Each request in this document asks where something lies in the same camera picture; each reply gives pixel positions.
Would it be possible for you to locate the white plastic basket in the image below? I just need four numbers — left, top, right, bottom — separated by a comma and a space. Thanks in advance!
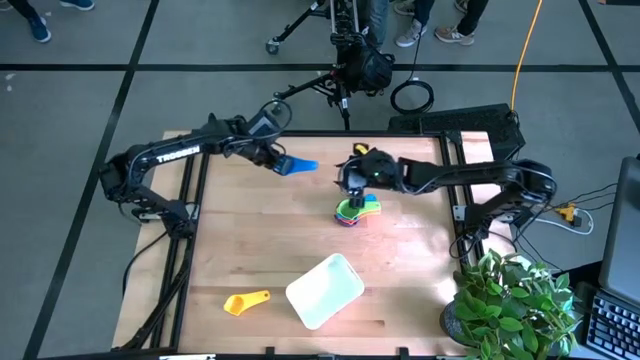
284, 252, 366, 331

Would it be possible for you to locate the black floor cable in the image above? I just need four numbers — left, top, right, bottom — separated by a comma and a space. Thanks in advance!
121, 230, 170, 297

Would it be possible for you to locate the person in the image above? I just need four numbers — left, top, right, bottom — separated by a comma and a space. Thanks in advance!
392, 0, 437, 49
433, 0, 491, 48
367, 0, 393, 50
0, 0, 96, 45

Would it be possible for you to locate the yellow power connector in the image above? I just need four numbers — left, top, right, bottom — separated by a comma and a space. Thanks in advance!
556, 202, 580, 224

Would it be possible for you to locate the white cable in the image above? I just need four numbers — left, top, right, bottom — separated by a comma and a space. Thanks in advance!
533, 207, 596, 237

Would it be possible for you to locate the orange plastic measuring cup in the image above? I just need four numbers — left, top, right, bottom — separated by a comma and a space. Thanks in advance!
349, 202, 383, 222

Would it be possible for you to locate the red plastic measuring cup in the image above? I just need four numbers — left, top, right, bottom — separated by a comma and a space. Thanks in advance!
335, 212, 374, 225

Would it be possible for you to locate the black keyboard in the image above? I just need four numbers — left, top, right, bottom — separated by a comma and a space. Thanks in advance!
585, 289, 640, 360

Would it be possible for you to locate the blue plastic measuring cup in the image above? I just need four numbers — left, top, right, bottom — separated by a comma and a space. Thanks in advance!
279, 155, 320, 176

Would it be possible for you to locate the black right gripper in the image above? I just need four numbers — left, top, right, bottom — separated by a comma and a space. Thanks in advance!
335, 151, 372, 210

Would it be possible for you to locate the yellow plastic measuring cup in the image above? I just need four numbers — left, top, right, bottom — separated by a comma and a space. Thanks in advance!
222, 289, 272, 317

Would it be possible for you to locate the yellow cable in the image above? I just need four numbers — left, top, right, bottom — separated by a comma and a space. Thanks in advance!
509, 0, 545, 114

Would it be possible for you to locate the grey laptop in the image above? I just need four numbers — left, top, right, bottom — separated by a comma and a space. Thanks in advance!
597, 155, 640, 307

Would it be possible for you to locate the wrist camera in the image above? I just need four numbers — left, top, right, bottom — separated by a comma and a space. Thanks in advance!
248, 110, 282, 140
366, 151, 400, 190

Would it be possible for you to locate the green leafy plant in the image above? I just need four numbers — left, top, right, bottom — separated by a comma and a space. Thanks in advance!
452, 248, 585, 360

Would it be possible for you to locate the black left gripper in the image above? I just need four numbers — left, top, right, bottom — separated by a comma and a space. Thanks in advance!
238, 139, 297, 177

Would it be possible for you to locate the coiled black cable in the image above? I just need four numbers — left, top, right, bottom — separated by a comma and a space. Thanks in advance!
389, 22, 436, 116

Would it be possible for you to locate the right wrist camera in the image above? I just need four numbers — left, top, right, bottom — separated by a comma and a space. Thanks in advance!
366, 151, 400, 190

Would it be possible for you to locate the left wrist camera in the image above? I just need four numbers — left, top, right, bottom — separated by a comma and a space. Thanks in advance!
248, 110, 282, 140

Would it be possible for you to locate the dark plant pot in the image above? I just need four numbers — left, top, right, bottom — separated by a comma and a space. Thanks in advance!
439, 298, 477, 347

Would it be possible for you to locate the black aluminium table frame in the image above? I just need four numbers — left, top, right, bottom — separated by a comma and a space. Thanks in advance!
119, 129, 487, 360

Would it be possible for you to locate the black wheeled tripod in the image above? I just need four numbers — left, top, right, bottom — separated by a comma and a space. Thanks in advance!
264, 0, 384, 132

